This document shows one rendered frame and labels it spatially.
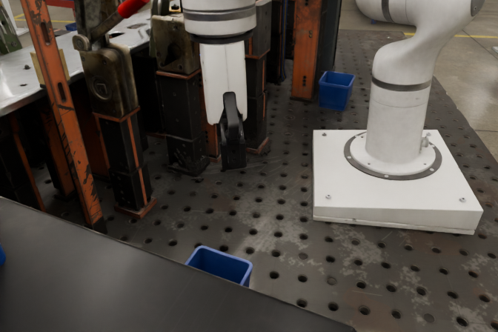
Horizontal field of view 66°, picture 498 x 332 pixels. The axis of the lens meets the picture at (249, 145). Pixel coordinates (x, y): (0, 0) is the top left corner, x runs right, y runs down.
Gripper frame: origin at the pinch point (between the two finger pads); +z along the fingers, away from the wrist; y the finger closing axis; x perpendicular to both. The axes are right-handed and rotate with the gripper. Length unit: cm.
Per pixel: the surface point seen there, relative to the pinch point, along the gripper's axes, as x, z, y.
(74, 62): -26.4, -5.2, -29.1
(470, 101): 196, 96, -196
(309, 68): 31, 14, -67
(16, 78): -34.5, -5.2, -22.4
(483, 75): 239, 95, -242
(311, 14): 31, -3, -67
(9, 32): -42, -9, -42
